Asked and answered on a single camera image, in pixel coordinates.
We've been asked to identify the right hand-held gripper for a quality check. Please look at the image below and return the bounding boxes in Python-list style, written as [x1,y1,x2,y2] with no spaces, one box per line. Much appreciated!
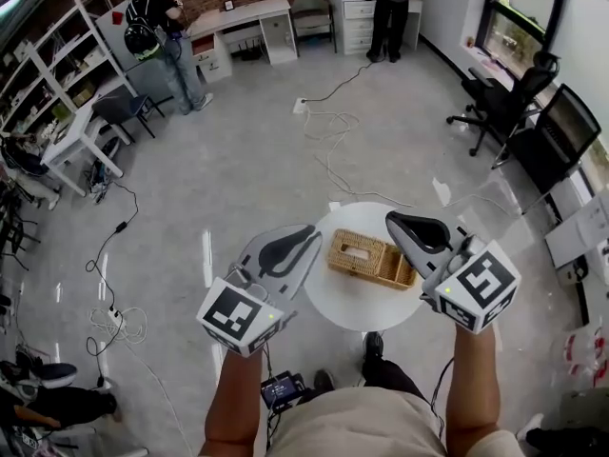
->
[384,209,522,337]

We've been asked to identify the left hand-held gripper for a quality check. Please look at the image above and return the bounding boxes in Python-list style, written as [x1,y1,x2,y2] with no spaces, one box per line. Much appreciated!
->
[196,224,324,359]

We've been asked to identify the woven wicker box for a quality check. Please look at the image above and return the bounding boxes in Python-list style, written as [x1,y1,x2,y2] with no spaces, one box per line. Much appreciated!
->
[326,228,420,291]

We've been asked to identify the person's right forearm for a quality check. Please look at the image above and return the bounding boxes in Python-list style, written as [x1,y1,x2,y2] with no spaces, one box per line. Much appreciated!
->
[443,324,501,457]

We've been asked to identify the person's left forearm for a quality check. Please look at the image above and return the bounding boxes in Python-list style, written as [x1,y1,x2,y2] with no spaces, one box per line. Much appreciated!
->
[198,346,268,457]

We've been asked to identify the round white side table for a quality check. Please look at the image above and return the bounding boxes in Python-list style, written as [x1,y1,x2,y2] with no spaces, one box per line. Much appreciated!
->
[303,201,428,333]

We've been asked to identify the person's black shoe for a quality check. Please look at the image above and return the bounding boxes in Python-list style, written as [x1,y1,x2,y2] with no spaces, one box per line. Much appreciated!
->
[363,330,385,368]
[313,368,337,393]

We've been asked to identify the person's black trousers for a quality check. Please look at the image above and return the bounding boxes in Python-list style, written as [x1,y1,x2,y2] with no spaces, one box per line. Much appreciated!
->
[360,357,429,402]

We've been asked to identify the black device with screen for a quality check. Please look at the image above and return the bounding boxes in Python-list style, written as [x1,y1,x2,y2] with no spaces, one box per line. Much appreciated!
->
[259,370,313,415]

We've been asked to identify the white cardboard carton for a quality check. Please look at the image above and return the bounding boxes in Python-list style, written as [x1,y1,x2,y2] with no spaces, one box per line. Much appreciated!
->
[543,191,609,271]

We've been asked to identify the person's beige shirt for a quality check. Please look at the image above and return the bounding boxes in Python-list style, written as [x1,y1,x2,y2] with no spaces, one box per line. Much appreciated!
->
[265,387,525,457]

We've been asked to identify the clear plastic bag red print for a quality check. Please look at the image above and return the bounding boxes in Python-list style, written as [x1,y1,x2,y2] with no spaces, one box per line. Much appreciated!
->
[550,320,609,390]

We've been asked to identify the white drawer cabinet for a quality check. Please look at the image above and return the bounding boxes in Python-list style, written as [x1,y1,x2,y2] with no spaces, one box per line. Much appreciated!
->
[329,0,423,57]

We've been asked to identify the dark blue chair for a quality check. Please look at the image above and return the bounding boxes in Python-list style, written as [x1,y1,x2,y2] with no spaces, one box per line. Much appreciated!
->
[91,85,167,145]

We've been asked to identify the white writing desk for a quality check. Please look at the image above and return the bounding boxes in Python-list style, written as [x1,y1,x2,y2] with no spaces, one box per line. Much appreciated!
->
[187,0,300,86]

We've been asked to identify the black framed window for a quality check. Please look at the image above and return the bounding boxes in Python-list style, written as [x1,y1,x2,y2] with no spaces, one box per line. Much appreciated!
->
[479,0,573,76]

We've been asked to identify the white work table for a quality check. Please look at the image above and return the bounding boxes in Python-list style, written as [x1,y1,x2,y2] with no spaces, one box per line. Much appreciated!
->
[39,77,140,198]

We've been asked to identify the black backpack with helmet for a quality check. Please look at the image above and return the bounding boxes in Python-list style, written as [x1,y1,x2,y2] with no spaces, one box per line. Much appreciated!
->
[124,0,166,62]

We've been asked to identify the white open shelf unit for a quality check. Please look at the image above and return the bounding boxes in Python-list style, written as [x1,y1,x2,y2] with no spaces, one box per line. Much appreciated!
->
[0,0,140,138]

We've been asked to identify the long white cable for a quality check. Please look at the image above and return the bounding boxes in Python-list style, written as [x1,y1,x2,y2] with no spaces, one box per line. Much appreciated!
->
[303,109,418,209]

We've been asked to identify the black floor cable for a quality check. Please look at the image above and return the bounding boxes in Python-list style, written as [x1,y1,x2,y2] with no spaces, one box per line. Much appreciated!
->
[302,58,378,104]

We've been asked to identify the thin black power cable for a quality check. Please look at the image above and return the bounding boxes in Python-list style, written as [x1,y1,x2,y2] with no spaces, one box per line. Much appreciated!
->
[84,178,141,389]

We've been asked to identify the coiled white cable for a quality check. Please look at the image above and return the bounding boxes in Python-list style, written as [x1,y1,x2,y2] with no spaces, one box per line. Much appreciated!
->
[88,306,149,347]

